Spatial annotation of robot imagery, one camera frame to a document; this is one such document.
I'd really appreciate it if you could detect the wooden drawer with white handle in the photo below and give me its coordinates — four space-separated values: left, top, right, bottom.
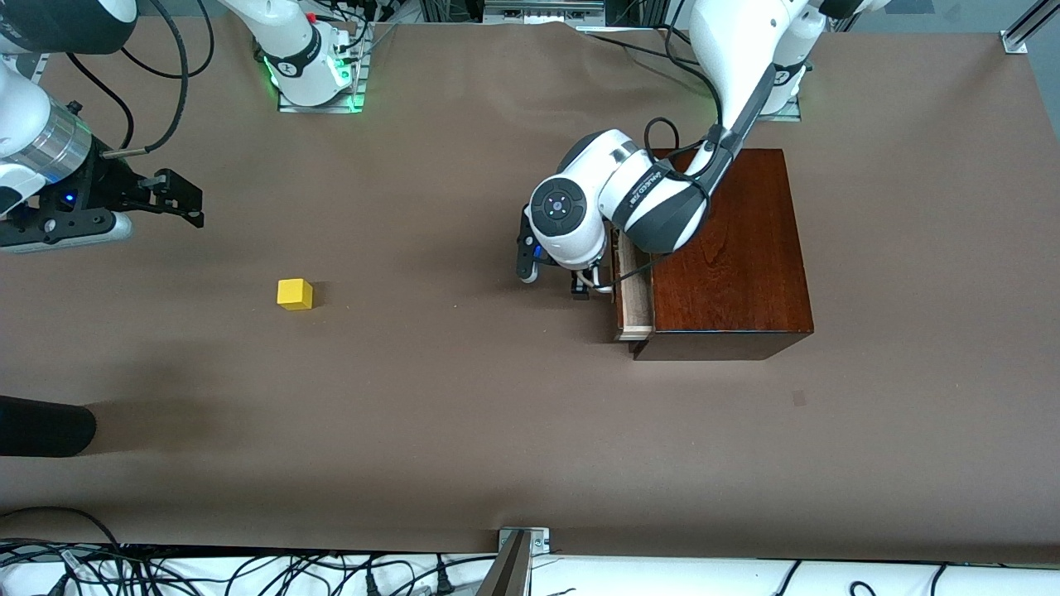
577 228 656 342

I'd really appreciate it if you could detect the black ribbed cylinder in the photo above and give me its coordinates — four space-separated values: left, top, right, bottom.
0 396 98 458

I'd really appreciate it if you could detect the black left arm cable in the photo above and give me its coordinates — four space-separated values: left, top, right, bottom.
642 0 750 183

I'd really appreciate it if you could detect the black looped cable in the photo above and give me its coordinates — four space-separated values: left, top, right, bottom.
0 507 127 574

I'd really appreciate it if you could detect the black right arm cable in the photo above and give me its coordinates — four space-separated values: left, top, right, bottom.
66 0 214 160

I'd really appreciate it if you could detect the aluminium frame rack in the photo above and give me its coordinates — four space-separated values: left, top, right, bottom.
418 0 670 27

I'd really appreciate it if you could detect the silver mounting bracket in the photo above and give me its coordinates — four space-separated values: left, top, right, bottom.
499 527 551 555

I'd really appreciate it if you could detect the black base cable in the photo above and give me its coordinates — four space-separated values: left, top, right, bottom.
580 31 705 71

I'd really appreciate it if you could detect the dark brown wooden cabinet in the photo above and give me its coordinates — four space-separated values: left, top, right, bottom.
631 149 814 362

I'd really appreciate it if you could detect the dark angled camera pole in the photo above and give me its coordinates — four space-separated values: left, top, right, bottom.
476 531 532 596

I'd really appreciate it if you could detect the base connector cable bundle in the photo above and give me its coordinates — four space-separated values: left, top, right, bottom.
313 0 392 63

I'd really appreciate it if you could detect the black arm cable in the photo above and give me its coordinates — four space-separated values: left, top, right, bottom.
642 0 750 183
66 0 214 160

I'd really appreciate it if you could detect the aluminium corner strut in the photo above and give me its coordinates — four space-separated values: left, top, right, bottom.
1000 0 1060 55

